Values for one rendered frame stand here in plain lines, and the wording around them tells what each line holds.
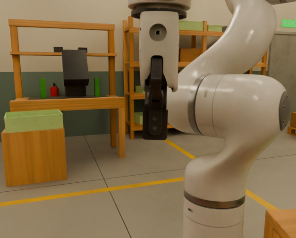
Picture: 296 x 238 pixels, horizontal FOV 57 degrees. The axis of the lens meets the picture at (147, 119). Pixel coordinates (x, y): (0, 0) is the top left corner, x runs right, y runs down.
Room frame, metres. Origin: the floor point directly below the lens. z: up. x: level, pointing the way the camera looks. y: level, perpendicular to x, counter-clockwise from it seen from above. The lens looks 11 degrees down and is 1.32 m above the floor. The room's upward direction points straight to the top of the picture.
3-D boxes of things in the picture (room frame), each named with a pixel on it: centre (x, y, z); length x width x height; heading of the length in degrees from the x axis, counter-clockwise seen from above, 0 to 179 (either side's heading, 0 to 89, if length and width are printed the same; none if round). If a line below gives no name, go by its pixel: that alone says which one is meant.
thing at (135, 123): (5.69, -1.03, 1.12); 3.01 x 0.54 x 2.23; 109
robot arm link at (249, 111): (0.50, -0.16, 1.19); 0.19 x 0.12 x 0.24; 50
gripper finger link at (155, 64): (0.35, -0.01, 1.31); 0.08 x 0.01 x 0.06; 178
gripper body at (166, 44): (0.39, -0.01, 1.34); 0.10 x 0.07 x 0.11; 178
